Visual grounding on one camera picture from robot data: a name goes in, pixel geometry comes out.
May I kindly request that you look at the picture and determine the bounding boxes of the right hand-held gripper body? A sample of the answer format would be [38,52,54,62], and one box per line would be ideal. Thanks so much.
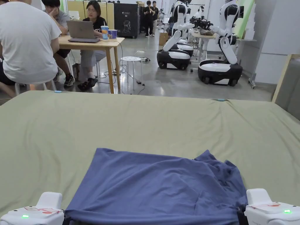
[237,188,300,225]

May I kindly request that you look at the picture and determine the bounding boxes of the black cabinet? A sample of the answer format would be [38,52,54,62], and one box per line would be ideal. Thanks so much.
[114,3,139,39]

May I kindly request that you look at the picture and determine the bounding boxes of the wooden table with laptop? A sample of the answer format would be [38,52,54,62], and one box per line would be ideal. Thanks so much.
[57,20,125,94]

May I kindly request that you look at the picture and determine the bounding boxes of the white and black wheeled robot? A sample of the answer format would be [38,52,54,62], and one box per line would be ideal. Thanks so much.
[191,0,243,85]
[156,0,195,70]
[175,5,207,57]

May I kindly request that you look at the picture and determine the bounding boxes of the desk with clutter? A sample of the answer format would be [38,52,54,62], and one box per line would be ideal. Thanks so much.
[190,29,257,72]

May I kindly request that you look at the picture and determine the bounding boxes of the dark blue shirt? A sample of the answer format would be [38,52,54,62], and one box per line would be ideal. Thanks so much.
[64,147,249,225]

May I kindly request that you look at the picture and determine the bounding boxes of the bed with pale green sheet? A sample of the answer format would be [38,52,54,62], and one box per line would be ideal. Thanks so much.
[0,90,300,225]

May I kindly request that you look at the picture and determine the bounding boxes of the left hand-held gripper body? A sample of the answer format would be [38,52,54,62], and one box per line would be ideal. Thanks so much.
[0,192,65,225]

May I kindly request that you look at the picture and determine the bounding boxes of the white round stool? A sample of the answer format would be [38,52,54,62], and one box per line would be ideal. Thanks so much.
[120,56,142,91]
[14,79,57,96]

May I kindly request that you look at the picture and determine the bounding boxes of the brown carton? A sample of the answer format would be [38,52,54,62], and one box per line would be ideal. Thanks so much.
[158,31,170,46]

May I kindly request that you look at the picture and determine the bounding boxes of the grey padded headboard, wooden frame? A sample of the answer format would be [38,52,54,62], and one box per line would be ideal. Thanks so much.
[272,54,300,122]

